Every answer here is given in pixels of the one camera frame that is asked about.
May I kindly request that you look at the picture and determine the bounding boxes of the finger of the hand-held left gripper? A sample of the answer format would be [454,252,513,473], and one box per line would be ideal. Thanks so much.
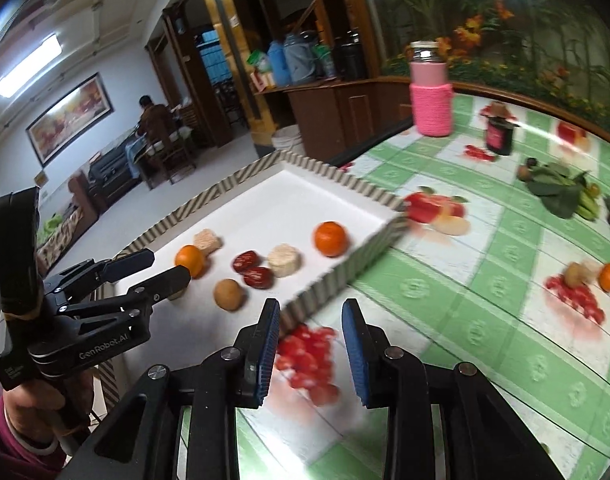
[127,265,192,312]
[44,248,156,307]

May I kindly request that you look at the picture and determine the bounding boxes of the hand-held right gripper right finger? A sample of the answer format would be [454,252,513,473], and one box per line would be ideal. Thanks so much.
[341,298,553,480]

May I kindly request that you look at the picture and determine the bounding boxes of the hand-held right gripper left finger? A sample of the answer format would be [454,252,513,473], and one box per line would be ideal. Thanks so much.
[67,298,282,480]

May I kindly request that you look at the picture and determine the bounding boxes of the small orange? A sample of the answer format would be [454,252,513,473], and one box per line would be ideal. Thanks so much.
[175,244,206,278]

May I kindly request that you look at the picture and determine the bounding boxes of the brown longan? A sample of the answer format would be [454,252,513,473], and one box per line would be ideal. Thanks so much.
[564,262,588,287]
[214,278,246,311]

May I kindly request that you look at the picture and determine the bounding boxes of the red date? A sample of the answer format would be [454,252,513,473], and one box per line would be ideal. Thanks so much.
[232,250,260,273]
[242,266,276,291]

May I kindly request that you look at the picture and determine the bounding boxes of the round puffed rice cake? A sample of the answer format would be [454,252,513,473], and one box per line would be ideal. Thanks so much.
[267,243,302,278]

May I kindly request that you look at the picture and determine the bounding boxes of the large orange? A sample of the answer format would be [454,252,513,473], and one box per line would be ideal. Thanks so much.
[313,221,349,258]

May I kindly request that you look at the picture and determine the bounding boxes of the chevron-patterned white box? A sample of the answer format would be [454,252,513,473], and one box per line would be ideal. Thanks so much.
[112,150,410,333]

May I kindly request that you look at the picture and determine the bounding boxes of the person's left forearm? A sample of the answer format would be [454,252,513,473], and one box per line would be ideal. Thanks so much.
[0,350,66,480]

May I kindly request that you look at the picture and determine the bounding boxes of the person's left hand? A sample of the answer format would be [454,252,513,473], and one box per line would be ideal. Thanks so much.
[5,374,94,447]

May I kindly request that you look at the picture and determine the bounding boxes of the green fruit-print tablecloth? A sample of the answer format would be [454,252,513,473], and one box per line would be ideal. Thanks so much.
[177,85,610,480]

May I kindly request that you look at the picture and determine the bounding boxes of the wooden chair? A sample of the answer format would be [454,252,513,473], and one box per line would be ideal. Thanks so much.
[150,130,196,186]

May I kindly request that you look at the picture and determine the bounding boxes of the white bucket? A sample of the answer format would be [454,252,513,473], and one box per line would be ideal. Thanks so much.
[272,127,306,153]

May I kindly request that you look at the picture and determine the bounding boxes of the ceiling light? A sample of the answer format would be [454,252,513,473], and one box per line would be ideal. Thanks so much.
[0,32,63,96]

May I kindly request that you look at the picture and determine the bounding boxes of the wooden side cabinet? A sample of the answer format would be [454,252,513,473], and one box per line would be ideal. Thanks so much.
[255,77,416,146]

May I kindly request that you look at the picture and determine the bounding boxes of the blue plastic jug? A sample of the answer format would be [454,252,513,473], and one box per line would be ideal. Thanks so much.
[267,41,292,87]

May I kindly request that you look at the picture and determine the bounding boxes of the pink bottle with knit sleeve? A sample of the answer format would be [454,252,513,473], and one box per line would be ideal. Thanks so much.
[409,40,454,137]

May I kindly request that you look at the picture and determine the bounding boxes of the dark green leaf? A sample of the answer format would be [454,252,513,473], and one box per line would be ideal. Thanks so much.
[526,162,588,219]

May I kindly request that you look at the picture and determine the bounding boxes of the dark jar with cork lid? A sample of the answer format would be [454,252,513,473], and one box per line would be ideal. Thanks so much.
[485,102,516,157]

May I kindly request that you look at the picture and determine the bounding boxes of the green bananas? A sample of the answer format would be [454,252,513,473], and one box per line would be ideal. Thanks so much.
[577,190,600,221]

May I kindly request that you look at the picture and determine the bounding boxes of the framed wall painting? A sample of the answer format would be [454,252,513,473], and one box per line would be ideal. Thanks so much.
[25,72,116,168]

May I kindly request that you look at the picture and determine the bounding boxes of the floral bamboo wall panel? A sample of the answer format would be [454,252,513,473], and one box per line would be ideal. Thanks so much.
[355,0,610,126]

